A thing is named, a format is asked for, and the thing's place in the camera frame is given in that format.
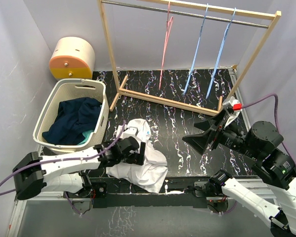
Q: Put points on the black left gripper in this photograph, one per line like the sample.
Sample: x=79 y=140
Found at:
x=141 y=156

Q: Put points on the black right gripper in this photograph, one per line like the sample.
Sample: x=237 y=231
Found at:
x=199 y=140

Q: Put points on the white t shirt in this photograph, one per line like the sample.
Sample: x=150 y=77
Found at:
x=149 y=176

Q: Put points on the teal t shirt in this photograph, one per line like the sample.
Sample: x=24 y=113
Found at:
x=86 y=135

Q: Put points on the navy blue t shirt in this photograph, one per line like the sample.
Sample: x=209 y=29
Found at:
x=74 y=118

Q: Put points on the pink wire hanger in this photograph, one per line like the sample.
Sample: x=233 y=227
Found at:
x=169 y=23

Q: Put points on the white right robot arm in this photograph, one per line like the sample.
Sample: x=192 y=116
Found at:
x=275 y=168

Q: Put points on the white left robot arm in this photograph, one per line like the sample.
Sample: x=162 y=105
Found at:
x=35 y=174

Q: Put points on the cream laundry basket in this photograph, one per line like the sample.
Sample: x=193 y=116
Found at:
x=67 y=89

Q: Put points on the cream orange drawer cabinet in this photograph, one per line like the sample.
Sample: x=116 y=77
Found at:
x=73 y=57

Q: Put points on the wooden clothes rack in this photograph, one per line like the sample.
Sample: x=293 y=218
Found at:
x=256 y=19

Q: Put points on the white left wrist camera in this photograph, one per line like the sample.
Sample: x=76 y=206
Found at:
x=131 y=131

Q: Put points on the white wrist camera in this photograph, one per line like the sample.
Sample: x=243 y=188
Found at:
x=131 y=131
x=233 y=108

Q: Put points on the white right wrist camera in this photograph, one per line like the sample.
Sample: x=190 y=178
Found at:
x=233 y=108

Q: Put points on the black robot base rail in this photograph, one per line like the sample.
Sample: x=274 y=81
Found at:
x=175 y=191

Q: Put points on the aluminium frame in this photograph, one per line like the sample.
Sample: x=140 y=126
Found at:
x=55 y=218

